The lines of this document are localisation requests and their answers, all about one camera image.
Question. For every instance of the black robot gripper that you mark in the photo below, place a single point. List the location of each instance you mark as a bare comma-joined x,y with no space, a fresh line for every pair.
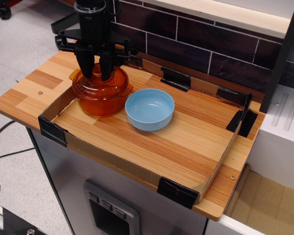
94,37

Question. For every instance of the orange transparent pot lid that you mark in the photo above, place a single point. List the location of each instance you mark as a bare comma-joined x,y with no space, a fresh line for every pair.
95,88

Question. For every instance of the orange transparent glass pot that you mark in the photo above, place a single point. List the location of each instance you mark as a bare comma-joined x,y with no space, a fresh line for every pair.
101,108

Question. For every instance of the black rolling chair base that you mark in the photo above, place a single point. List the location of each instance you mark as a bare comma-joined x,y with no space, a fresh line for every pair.
63,24

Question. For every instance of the light blue ceramic bowl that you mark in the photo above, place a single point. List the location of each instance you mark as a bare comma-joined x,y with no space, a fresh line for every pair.
149,109

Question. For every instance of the cardboard fence with black tape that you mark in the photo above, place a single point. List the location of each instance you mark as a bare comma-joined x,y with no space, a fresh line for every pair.
194,150

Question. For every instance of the grey appliance control panel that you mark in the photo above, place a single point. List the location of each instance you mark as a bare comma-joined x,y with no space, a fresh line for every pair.
111,216

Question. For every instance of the white cabinet with grooves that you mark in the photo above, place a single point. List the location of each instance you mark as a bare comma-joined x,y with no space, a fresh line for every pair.
272,155

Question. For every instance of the black metal shelf post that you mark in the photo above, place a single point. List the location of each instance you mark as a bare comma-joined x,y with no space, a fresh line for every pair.
283,55

